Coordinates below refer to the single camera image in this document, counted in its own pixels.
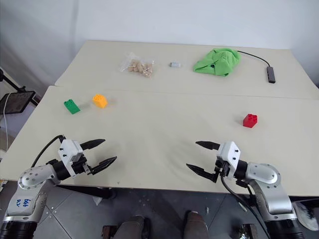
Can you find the small grey block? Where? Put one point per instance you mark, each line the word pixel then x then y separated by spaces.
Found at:
pixel 174 64

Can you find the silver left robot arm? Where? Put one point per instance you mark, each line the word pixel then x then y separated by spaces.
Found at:
pixel 30 179

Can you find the green toy brick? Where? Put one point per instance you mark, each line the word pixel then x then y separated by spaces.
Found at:
pixel 71 106

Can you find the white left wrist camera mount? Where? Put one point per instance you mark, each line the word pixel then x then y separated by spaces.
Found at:
pixel 69 152

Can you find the dark grey usb hub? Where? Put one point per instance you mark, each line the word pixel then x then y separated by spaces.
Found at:
pixel 271 74

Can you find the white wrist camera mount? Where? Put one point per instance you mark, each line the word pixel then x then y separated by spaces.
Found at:
pixel 230 154
pixel 69 152

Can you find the green crumpled cloth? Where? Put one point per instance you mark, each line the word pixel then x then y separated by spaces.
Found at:
pixel 216 62

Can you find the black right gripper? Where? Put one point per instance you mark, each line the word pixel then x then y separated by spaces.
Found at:
pixel 220 168

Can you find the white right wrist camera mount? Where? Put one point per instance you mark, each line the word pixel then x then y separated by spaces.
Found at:
pixel 230 154

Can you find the black tablet on stand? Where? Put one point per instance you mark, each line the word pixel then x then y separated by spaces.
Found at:
pixel 16 102

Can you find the red toy brick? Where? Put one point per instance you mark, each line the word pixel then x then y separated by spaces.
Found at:
pixel 250 120

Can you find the clear bag of wooden pegs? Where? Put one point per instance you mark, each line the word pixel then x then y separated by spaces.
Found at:
pixel 138 66

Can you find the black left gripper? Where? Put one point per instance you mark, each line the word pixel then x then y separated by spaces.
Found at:
pixel 80 166

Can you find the orange toy brick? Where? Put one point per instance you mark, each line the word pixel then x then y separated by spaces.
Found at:
pixel 100 100

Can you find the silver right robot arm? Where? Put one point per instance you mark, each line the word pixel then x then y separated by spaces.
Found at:
pixel 268 183

